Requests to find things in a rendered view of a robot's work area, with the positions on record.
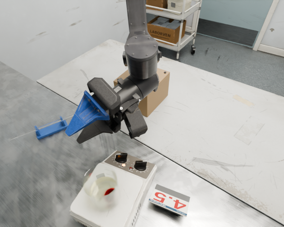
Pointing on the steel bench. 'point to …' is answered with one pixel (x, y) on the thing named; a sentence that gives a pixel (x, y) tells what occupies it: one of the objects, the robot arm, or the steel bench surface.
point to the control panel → (130, 165)
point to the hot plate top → (87, 213)
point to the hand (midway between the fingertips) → (87, 126)
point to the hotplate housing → (134, 204)
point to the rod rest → (43, 133)
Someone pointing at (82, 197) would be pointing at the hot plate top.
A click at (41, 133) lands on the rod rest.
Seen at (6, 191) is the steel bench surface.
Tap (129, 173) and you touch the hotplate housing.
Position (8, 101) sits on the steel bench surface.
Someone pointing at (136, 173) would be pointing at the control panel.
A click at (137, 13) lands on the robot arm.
